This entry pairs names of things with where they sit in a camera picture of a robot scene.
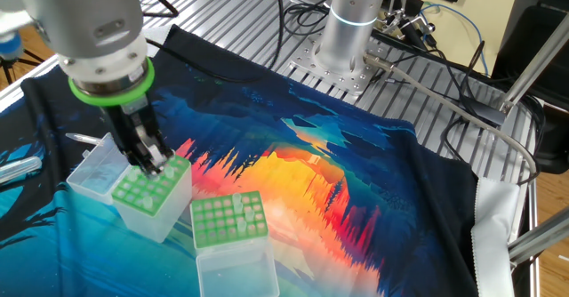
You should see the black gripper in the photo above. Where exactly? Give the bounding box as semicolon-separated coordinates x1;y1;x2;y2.
105;99;175;176

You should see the clear box green tip rack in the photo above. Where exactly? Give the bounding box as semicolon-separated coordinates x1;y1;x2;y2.
189;191;281;297
65;132;193;244

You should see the slim blue-capped conical tube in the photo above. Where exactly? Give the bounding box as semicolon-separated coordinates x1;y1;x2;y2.
65;132;106;147

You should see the black tripod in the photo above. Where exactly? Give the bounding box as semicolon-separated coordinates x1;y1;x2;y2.
0;47;45;87

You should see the printed sunset landscape cloth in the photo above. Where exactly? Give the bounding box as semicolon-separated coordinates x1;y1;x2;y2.
0;23;521;297

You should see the silver metal clamp stand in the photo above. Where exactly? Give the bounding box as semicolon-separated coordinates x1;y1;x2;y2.
377;0;439;40

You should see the black office chair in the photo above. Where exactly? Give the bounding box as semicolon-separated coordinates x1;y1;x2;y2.
491;0;569;111

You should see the green flange adapter ring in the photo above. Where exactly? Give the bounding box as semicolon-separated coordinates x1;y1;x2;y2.
68;56;156;108

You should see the wrist camera on silver bracket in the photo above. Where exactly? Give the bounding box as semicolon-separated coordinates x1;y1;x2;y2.
0;0;36;63

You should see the black camera cable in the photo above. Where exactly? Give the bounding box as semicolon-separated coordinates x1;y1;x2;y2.
135;0;285;84

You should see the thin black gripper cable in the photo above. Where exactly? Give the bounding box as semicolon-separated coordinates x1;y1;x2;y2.
281;0;334;38

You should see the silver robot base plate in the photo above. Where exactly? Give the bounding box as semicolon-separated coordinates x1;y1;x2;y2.
288;34;392;96

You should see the grey cable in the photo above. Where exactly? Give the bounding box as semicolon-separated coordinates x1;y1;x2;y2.
363;52;540;178

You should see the black cable with adapter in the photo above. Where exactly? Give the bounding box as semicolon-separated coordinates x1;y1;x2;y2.
373;29;546;187

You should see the blue cable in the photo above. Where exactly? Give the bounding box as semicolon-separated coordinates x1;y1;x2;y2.
420;2;490;76

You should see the slanted aluminium frame post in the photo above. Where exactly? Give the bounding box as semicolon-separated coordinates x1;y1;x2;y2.
495;14;569;115

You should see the aluminium frame beam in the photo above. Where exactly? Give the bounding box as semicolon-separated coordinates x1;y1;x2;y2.
508;206;569;265

